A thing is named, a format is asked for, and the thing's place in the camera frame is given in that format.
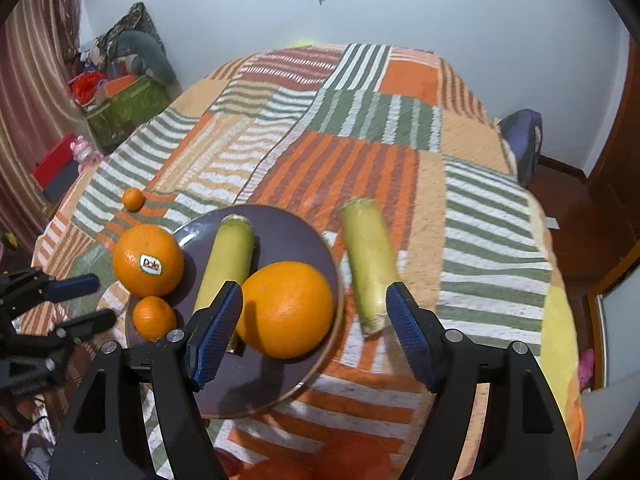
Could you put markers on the pink toy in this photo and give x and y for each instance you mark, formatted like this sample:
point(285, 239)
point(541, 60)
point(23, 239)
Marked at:
point(84, 152)

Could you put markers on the grey cloth bundle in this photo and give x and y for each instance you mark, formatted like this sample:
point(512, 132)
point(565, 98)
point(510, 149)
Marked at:
point(150, 55)

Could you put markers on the green storage box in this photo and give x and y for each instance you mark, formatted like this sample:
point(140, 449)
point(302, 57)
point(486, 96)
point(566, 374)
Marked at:
point(125, 115)

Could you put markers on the orange with sticker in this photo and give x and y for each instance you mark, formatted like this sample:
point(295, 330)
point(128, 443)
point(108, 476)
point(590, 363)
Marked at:
point(140, 247)

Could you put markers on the pink cloth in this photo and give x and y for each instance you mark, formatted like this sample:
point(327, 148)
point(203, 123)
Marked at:
point(586, 370)

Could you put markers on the striped red curtain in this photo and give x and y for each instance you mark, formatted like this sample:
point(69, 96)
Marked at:
point(35, 90)

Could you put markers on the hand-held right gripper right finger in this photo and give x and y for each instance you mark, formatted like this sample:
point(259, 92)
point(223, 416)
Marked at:
point(407, 331)

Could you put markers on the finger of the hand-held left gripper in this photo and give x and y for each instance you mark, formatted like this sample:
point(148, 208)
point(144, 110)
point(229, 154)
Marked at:
point(75, 286)
point(87, 322)

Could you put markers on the dark round plate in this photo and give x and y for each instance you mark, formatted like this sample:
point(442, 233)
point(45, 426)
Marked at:
point(300, 240)

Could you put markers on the brown wooden door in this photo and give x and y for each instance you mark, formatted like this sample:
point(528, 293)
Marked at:
point(617, 170)

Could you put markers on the red plastic bag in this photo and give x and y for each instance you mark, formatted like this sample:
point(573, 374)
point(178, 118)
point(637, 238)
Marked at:
point(86, 86)

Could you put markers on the striped patchwork blanket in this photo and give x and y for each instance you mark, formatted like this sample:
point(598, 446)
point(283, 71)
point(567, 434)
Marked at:
point(350, 170)

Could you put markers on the yellow bed sheet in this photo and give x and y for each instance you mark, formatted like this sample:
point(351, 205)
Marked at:
point(557, 340)

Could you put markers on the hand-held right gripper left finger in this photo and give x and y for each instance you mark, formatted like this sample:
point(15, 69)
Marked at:
point(217, 331)

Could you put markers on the large orange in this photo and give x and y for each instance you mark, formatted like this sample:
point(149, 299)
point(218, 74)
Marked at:
point(287, 310)

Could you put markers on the corn cob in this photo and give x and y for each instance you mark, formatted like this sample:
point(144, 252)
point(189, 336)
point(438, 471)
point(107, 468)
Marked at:
point(367, 265)
point(227, 255)

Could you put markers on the small mandarin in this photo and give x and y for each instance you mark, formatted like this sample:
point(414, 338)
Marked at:
point(133, 199)
point(154, 319)

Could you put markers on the red flat box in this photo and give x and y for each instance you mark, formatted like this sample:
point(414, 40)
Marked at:
point(52, 160)

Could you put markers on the camouflage cushion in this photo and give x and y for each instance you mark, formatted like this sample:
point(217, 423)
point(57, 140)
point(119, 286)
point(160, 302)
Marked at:
point(131, 22)

